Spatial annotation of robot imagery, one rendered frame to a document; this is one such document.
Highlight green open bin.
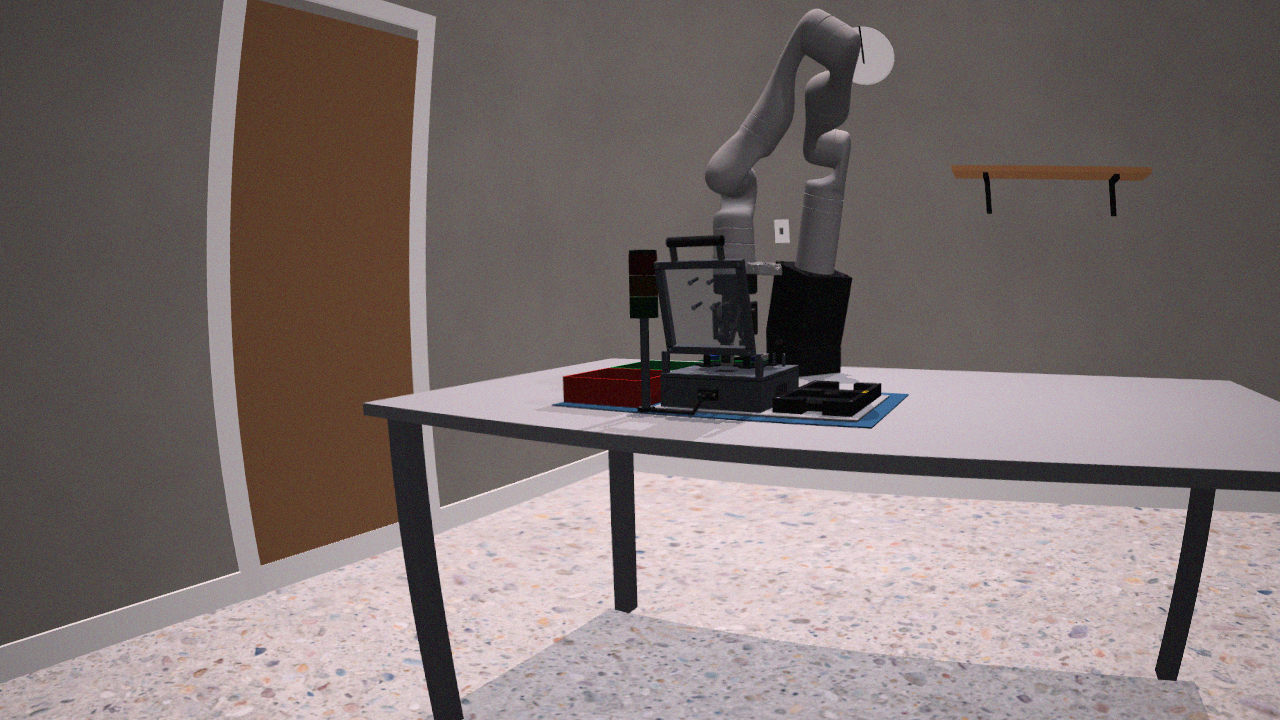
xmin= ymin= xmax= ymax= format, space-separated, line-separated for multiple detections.
xmin=611 ymin=360 xmax=698 ymax=372

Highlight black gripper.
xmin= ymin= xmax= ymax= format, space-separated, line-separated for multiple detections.
xmin=721 ymin=274 xmax=758 ymax=366

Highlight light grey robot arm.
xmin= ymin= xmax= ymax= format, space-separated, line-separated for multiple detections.
xmin=705 ymin=9 xmax=861 ymax=275

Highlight red bin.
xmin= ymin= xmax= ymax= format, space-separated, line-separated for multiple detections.
xmin=563 ymin=368 xmax=662 ymax=407

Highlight green circuit board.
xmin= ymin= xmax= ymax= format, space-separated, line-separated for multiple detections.
xmin=710 ymin=354 xmax=768 ymax=364

